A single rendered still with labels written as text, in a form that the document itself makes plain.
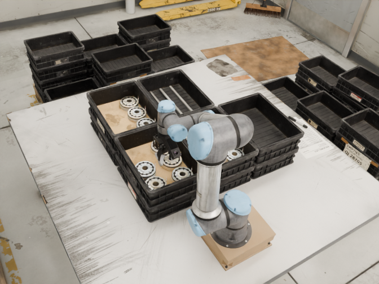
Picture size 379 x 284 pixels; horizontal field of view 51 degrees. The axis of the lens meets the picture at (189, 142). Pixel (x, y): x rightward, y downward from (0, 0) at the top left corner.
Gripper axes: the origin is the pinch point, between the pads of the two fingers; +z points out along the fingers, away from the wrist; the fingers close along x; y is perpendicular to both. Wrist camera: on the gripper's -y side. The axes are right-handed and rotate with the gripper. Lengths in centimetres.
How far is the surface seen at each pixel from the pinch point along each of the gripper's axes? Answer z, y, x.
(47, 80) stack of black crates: 48, 163, 7
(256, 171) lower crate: 8.5, -21.7, -41.8
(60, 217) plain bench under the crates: 15, 7, 53
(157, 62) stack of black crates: 47, 143, -82
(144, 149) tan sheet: 2.0, 15.5, 3.6
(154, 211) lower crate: 5.2, -18.3, 17.8
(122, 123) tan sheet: 2.0, 39.0, 3.9
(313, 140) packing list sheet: 15, -17, -94
